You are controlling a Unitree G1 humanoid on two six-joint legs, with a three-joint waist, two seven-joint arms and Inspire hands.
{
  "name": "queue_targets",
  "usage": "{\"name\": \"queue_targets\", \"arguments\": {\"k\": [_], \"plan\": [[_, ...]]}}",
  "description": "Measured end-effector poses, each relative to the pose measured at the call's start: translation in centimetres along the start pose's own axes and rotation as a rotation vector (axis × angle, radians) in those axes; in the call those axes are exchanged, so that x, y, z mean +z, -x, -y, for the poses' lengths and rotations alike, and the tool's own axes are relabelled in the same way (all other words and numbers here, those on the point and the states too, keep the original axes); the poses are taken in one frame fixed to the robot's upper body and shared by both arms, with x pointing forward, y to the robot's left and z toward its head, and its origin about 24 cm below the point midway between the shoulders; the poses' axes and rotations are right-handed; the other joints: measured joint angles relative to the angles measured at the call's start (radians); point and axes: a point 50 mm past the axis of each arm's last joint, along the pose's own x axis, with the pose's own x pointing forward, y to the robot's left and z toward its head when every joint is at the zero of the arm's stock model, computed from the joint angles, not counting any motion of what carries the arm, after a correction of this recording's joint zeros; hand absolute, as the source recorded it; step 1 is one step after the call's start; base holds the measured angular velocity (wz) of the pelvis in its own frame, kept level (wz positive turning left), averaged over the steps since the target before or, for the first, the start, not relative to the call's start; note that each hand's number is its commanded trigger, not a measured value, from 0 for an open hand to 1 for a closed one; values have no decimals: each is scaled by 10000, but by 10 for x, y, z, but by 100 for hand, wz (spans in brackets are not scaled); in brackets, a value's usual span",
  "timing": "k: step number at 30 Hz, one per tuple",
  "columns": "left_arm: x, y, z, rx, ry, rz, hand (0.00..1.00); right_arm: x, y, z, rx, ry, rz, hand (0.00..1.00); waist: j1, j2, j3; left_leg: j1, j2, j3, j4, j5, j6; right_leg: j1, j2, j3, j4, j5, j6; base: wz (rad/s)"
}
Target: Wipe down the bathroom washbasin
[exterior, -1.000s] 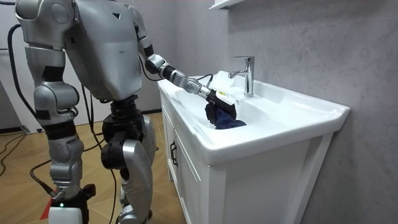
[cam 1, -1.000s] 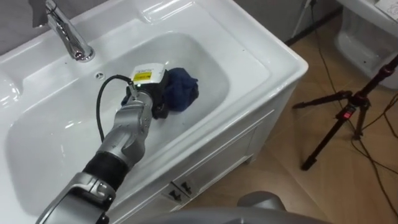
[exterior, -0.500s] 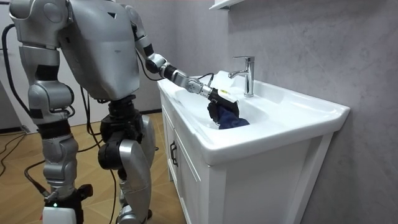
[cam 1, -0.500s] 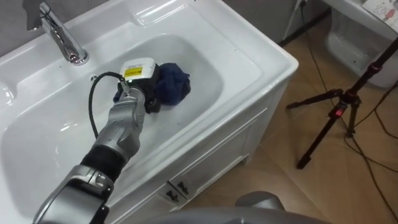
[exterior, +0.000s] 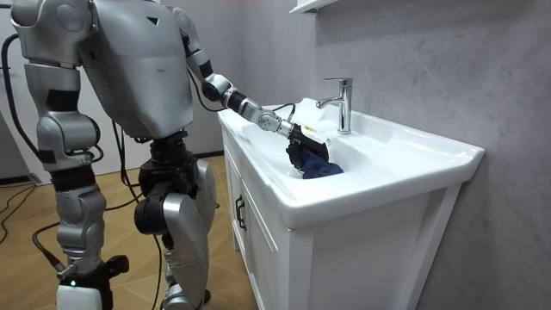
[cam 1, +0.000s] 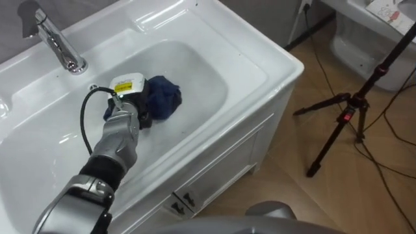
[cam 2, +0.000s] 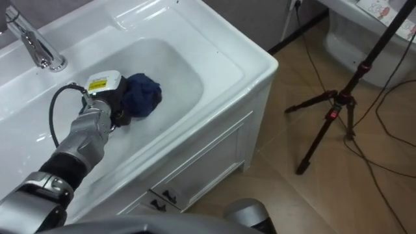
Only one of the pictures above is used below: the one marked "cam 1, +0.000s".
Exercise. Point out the printed paper sheet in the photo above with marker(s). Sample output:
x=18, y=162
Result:
x=390, y=14

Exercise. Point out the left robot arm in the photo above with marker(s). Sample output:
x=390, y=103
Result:
x=117, y=139

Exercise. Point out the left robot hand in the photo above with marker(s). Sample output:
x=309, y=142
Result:
x=130, y=84

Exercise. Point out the dark blue cloth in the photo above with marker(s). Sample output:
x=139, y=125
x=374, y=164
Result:
x=164, y=97

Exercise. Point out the white sink cabinet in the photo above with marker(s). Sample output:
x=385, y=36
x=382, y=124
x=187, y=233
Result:
x=201, y=48

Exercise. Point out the black camera tripod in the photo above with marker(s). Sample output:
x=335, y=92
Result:
x=355, y=100

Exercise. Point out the chrome faucet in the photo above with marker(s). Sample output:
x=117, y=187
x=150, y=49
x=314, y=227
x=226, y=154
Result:
x=55, y=42

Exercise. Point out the white toilet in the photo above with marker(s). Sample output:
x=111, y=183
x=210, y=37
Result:
x=357, y=48

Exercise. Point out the robot body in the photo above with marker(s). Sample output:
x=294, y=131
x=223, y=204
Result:
x=247, y=226

